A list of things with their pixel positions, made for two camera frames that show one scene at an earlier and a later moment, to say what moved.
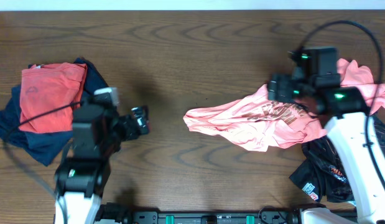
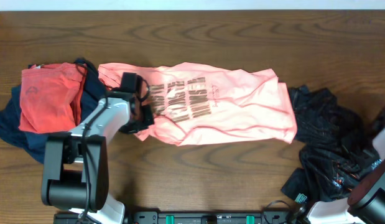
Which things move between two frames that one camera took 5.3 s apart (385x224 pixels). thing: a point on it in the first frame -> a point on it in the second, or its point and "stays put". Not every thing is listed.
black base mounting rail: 111,213 stays put
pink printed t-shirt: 255,122 -> 197,104
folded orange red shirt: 44,87 stays put
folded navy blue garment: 45,147 stays put
